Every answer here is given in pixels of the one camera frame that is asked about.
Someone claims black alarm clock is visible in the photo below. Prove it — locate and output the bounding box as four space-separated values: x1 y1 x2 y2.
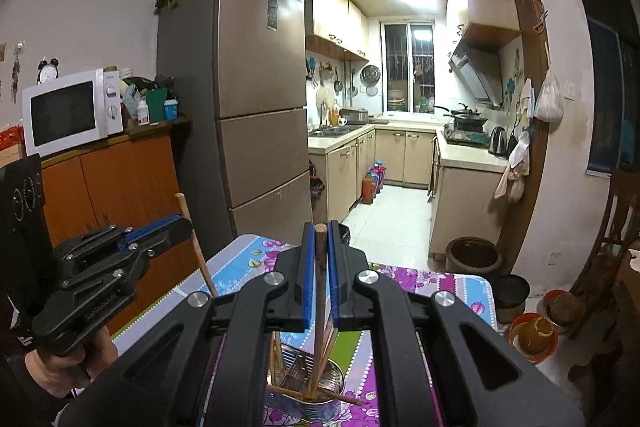
37 58 61 85

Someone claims steel range hood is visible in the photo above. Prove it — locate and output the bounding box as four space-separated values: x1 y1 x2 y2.
448 38 506 108

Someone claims person's left hand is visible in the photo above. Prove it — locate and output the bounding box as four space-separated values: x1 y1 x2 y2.
25 327 118 398

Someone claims white microwave oven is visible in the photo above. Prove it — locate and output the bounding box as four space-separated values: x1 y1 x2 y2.
21 68 124 158

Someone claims orange wooden cabinet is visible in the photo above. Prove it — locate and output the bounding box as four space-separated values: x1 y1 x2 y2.
0 114 201 338

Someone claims brown kitchen doorway frame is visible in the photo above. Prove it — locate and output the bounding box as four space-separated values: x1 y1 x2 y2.
270 0 551 273

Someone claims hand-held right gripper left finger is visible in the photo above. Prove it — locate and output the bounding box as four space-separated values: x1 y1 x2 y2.
62 223 317 427

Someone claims bunch of chopsticks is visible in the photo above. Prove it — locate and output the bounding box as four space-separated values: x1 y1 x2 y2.
265 329 366 408

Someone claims barred kitchen window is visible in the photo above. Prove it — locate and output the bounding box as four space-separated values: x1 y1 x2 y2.
381 21 436 114

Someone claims red bag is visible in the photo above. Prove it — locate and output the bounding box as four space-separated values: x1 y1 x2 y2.
0 127 25 152

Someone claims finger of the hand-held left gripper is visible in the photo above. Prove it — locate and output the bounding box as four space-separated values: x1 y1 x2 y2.
32 218 193 353
54 213 183 265

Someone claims grey refrigerator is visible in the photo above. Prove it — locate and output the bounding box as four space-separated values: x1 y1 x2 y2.
156 0 313 253

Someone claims perforated metal utensil holder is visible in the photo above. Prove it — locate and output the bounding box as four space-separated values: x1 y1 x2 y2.
264 341 347 423

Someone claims floral striped tablecloth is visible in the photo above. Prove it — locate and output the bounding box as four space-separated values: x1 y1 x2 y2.
112 233 496 427

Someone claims dark bag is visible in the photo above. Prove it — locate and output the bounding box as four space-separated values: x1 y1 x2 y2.
122 76 176 100

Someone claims steel kitchen sink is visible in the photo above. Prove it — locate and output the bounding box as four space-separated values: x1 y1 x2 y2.
308 125 366 138

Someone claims dark window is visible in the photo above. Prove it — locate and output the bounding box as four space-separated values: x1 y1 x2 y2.
585 14 640 178

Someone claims brown ceramic pot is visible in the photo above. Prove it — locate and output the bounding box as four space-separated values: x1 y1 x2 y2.
445 236 503 280

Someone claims wooden chair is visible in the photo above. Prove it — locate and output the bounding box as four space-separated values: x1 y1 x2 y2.
570 167 640 343

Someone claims hanging kitchen towel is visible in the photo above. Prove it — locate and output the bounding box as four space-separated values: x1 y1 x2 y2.
494 132 531 202

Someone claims person's left forearm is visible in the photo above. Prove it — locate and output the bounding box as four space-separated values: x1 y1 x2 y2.
0 352 86 427

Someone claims blue capped bottle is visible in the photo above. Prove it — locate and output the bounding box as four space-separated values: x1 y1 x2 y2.
370 162 387 195

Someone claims gas stove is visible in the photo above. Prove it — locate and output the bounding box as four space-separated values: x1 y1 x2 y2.
442 127 490 146

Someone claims green box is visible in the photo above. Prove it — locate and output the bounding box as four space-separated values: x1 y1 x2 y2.
145 88 168 124

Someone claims black wok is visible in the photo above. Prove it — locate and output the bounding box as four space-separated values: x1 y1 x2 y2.
434 103 488 130

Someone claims wall kitchen cabinet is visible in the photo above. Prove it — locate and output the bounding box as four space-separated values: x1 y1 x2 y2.
305 0 371 62
445 0 523 55

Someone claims wooden chopstick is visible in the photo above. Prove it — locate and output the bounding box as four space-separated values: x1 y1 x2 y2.
175 193 219 299
307 223 329 400

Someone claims wooden dining table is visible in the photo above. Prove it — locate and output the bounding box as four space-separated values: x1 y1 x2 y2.
617 247 640 308

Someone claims steel kettle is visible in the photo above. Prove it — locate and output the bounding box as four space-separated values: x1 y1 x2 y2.
487 125 507 156

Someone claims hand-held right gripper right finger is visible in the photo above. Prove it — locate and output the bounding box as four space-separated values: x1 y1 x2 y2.
327 222 583 427

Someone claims orange basin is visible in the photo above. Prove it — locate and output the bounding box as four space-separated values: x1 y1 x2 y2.
507 312 558 363

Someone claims beige box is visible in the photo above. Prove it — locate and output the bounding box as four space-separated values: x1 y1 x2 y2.
0 142 26 170

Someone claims base kitchen cabinet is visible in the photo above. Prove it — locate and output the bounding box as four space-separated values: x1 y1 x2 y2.
430 129 511 260
308 124 436 235

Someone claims white plastic bag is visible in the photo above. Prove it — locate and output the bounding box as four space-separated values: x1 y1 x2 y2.
534 68 565 122

